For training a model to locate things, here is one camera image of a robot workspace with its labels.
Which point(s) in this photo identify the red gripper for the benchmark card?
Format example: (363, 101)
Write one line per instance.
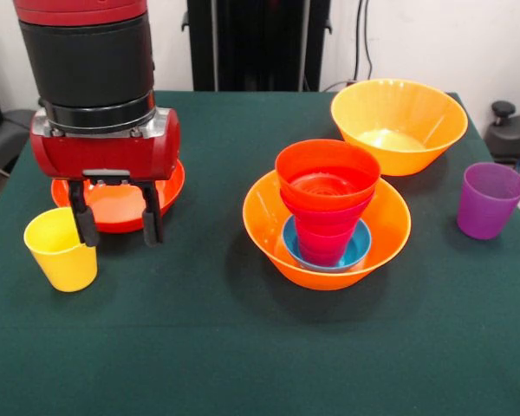
(108, 156)

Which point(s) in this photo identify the yellow plastic cup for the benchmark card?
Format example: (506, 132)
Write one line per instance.
(63, 264)

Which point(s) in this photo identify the large orange bowl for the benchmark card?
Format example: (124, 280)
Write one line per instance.
(264, 225)
(394, 112)

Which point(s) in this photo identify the pink plastic cup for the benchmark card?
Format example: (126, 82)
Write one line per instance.
(323, 247)

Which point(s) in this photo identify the pink plastic bowl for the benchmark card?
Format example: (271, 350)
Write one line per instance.
(325, 212)

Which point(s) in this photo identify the small red bowl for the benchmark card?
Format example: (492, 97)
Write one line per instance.
(325, 169)

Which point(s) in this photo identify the blue plastic bowl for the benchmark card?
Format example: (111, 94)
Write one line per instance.
(362, 247)

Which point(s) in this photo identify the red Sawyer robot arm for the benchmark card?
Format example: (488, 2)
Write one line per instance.
(91, 65)

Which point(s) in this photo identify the wide red bowl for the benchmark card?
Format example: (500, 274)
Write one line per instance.
(173, 190)

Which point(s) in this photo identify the black chair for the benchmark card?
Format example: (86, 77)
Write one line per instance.
(0, 138)

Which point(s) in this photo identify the dark green tablecloth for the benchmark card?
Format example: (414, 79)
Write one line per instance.
(260, 368)

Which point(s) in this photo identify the purple plastic cup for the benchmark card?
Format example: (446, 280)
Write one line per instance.
(487, 208)

